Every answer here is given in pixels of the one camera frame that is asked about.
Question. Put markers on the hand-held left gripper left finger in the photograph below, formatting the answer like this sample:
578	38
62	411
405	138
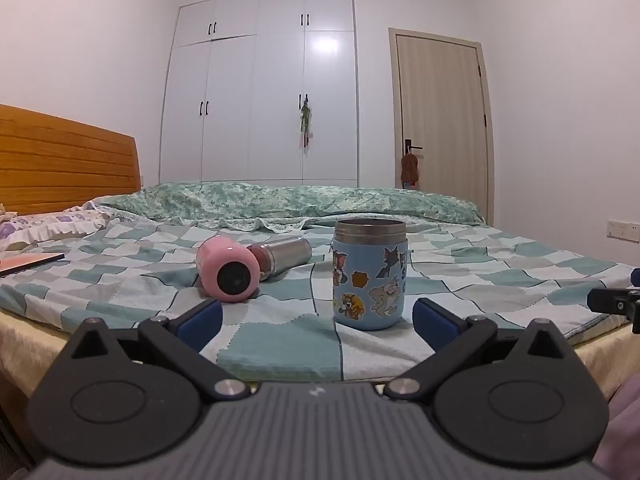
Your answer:
201	324

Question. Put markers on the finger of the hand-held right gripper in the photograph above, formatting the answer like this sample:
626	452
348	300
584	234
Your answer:
611	301

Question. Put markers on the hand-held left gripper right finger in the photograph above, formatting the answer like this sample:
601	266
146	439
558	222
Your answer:
434	324

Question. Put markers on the blue cartoon sticker cup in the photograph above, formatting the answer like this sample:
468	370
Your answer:
367	280

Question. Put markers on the steel cup with pink band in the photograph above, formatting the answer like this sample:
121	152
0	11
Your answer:
287	255

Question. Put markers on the checkered bed sheet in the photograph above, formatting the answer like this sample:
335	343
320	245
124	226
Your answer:
500	270

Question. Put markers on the person's pink clothing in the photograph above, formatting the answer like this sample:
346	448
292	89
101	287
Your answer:
622	435

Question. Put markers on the green floral quilt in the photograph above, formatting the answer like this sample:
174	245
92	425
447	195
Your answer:
300	200

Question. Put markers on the beige mattress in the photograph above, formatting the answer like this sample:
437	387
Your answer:
30	340

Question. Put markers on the purple floral pillow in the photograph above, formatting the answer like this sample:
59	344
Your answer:
45	225

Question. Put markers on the flat pink book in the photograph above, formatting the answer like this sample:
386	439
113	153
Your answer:
25	262

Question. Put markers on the beige wooden door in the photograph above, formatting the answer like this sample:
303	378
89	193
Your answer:
442	120

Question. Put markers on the wooden bed headboard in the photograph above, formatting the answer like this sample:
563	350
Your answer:
65	160

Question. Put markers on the green hanging ornament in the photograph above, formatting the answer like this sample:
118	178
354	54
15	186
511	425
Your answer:
305	121

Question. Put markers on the white wardrobe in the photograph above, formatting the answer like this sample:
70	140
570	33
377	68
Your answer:
260	90

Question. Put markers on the white wall socket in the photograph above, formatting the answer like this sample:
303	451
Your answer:
622	230

